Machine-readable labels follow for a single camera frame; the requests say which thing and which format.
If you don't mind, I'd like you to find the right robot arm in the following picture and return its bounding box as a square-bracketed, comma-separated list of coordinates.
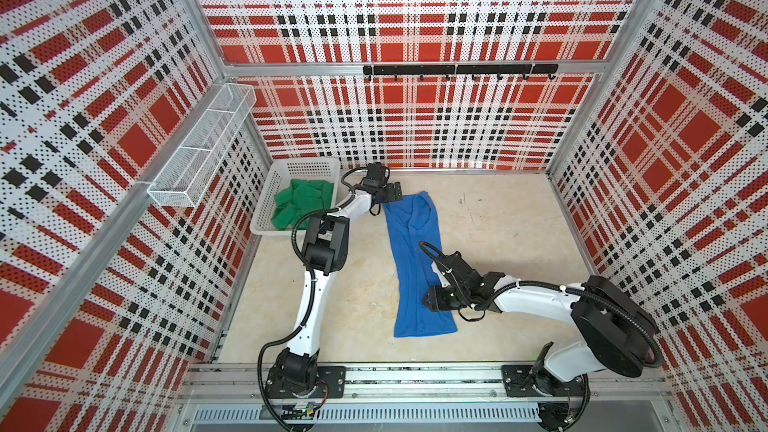
[419, 242, 664, 395]

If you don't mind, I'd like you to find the blue tank top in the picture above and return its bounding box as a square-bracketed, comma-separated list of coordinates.
[384, 192, 457, 339]

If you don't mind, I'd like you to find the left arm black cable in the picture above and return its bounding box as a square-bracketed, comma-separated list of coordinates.
[256, 166, 373, 432]

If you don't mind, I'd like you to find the green tank top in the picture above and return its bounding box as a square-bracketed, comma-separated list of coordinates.
[271, 179, 335, 231]

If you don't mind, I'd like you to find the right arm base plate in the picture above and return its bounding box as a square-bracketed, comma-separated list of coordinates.
[501, 364, 584, 399]

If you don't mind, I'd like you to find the white wire wall shelf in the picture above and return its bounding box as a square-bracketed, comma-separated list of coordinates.
[148, 83, 256, 208]

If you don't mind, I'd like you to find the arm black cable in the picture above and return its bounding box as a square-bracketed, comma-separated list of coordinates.
[418, 241, 665, 432]
[256, 166, 373, 432]

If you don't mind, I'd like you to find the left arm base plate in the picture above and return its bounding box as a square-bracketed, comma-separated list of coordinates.
[265, 366, 347, 399]

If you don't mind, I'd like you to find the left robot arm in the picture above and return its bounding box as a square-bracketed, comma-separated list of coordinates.
[260, 162, 403, 397]

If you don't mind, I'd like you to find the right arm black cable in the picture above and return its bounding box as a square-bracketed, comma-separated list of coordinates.
[418, 241, 665, 432]

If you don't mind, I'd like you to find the white plastic laundry basket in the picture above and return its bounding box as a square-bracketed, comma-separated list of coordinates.
[250, 157, 341, 237]

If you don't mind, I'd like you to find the aluminium front rail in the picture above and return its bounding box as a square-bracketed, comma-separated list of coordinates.
[176, 361, 673, 404]

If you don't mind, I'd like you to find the black wall hook rail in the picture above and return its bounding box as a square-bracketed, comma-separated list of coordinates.
[362, 63, 560, 78]

